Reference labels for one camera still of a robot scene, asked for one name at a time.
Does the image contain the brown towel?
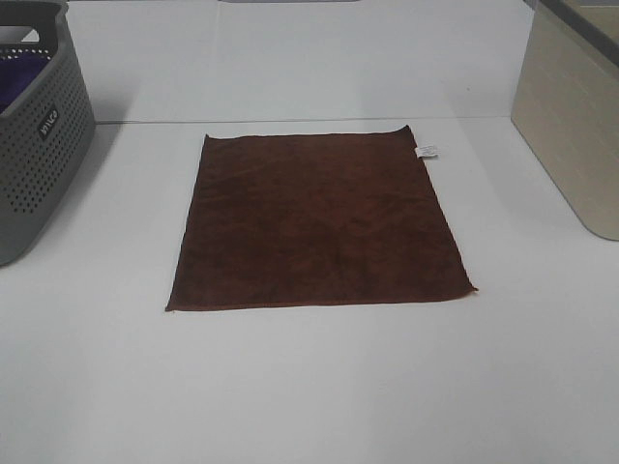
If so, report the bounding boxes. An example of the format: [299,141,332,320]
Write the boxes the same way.
[167,127,474,311]

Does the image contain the grey perforated plastic basket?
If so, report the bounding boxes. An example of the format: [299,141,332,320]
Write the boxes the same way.
[1,1,95,265]

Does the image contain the beige plastic basket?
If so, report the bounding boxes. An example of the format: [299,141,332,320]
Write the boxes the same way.
[511,1,618,241]

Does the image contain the purple cloth in basket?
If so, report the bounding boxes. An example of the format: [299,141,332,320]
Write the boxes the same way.
[0,51,51,112]

